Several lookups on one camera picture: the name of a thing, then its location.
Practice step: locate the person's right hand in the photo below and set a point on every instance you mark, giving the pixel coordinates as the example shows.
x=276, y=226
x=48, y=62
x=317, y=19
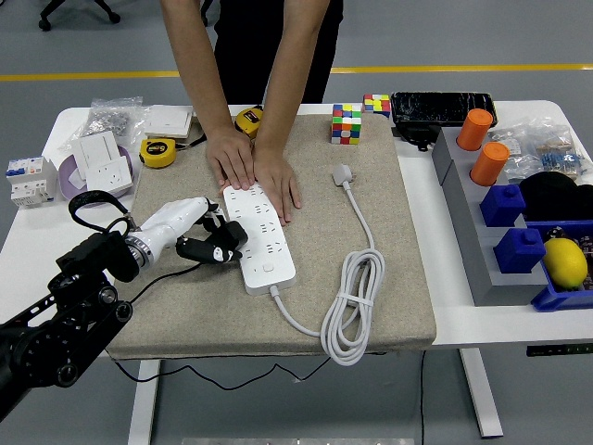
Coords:
x=229, y=157

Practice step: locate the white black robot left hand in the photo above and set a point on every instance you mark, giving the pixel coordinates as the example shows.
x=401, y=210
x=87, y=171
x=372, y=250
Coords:
x=176, y=218

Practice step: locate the person's left hand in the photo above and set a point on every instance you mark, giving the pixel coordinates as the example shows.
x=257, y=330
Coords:
x=278, y=181

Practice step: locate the black plug adapter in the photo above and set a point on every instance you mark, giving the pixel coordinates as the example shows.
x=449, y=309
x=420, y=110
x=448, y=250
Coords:
x=231, y=234

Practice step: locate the white power strip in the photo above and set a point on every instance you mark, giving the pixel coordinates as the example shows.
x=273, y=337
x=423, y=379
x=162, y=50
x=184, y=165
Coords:
x=268, y=264

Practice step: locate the person's left forearm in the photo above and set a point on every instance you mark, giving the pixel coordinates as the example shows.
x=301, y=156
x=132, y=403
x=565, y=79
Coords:
x=289, y=69

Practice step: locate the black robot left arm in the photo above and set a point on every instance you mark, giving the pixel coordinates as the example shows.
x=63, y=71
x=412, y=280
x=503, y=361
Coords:
x=92, y=252

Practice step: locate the person's right forearm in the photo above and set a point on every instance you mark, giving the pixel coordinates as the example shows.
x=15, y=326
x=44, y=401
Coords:
x=199, y=69

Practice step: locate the grey-brown fabric mat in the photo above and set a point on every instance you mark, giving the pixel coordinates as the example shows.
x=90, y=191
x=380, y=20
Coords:
x=315, y=222

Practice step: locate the white socket panel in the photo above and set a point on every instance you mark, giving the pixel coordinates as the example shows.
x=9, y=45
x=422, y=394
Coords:
x=109, y=177

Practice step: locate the large colourful puzzle cube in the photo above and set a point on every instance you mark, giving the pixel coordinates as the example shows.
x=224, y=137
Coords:
x=346, y=123

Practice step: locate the small white paper piece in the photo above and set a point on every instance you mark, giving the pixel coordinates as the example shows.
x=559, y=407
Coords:
x=76, y=180

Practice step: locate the person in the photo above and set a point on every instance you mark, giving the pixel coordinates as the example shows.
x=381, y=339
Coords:
x=250, y=46

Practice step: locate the purple plate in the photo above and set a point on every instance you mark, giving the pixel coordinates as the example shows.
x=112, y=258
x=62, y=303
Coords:
x=67, y=185

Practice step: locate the clear bag metal screws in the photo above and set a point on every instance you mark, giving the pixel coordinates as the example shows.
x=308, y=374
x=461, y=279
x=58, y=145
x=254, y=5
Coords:
x=109, y=120

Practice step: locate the small colourful puzzle cube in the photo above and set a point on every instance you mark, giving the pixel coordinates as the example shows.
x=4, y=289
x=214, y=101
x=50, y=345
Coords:
x=376, y=105

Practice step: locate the black office chair base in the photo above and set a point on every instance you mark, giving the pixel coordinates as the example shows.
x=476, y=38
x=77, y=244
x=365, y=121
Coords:
x=79, y=11
x=204, y=18

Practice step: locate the small black device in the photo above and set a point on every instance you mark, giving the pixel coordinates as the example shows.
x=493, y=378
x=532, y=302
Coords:
x=417, y=134

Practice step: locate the white blue circuit breaker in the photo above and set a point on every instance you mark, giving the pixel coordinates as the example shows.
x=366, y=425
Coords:
x=28, y=181

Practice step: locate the black wrapped tray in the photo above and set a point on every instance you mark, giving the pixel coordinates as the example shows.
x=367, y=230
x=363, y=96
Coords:
x=442, y=107

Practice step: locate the white table leg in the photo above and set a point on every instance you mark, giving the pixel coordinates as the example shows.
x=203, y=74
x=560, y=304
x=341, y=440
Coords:
x=146, y=408
x=482, y=394

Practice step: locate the grey block holder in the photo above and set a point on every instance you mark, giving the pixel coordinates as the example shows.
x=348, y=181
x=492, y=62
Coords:
x=468, y=222

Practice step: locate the orange cylinder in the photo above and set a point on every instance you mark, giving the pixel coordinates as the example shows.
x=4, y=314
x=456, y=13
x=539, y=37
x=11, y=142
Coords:
x=490, y=163
x=475, y=129

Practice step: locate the blue block with knob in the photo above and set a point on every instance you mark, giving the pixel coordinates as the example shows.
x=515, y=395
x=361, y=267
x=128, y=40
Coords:
x=519, y=250
x=502, y=206

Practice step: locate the clear bag small parts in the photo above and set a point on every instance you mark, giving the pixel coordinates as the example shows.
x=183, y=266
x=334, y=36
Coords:
x=519, y=148

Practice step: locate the black cloth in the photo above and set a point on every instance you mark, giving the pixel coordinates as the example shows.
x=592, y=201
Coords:
x=553, y=197

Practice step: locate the clear bag blue resistors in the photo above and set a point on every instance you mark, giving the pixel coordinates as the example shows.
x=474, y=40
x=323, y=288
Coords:
x=563, y=158

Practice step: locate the yellow lemon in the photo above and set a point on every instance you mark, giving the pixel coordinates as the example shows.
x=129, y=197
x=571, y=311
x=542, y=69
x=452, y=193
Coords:
x=565, y=263

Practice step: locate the blue plastic bin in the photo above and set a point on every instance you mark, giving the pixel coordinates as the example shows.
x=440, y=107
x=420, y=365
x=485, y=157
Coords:
x=556, y=301

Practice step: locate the black desk control panel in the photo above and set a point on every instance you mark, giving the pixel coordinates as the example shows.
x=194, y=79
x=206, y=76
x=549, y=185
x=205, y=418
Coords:
x=556, y=350

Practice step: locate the white wall switch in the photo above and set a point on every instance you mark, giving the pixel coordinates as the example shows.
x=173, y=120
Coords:
x=169, y=120

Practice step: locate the white switch panel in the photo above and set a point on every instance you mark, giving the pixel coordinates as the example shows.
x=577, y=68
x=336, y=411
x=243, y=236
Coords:
x=95, y=148

